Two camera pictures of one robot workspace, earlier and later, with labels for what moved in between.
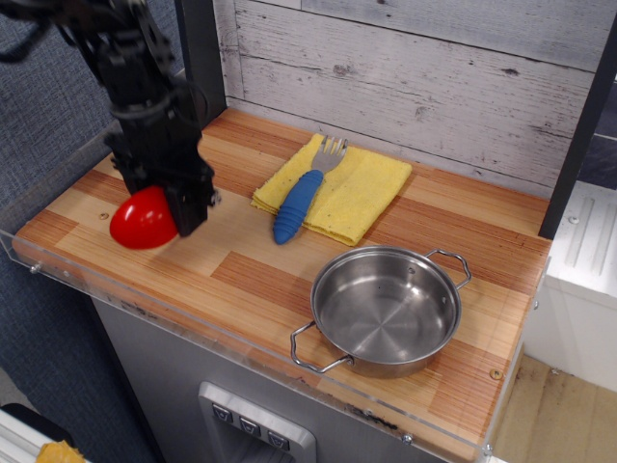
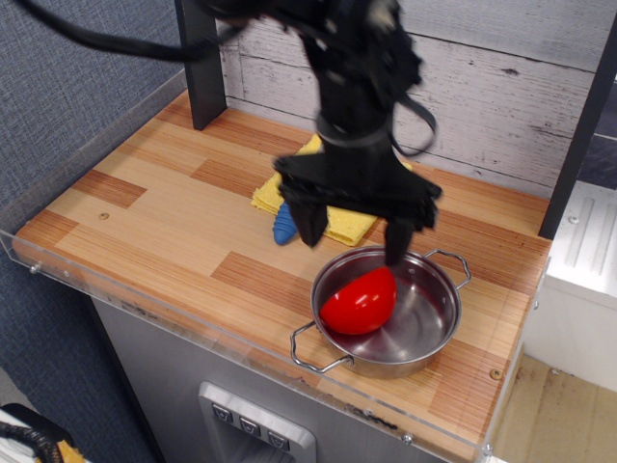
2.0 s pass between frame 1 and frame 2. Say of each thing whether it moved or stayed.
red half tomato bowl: moved
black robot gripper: moved
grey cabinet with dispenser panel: stayed
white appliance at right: stayed
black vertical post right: stayed
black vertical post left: stayed
